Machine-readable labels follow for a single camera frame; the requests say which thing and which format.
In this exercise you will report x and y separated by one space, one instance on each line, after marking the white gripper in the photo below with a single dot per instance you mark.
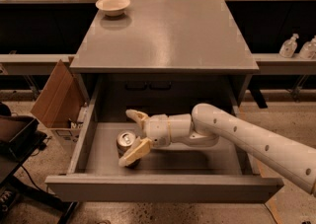
157 128

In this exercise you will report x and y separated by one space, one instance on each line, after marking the orange soda can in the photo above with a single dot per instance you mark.
125 140

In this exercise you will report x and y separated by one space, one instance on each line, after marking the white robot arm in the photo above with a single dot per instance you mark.
205 124

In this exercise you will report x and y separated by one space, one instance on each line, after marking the open grey top drawer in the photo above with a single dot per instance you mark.
219 173

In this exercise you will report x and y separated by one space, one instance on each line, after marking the brown cardboard box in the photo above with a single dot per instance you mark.
61 107

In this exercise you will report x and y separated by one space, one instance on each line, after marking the grey metal cabinet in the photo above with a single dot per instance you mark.
164 56

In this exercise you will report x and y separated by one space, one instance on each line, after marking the black tray on cart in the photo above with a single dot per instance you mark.
15 132

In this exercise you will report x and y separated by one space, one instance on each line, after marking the white ceramic bowl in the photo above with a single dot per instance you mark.
112 8

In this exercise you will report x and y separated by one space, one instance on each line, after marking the clear sanitizer bottle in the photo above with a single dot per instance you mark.
289 46
308 50

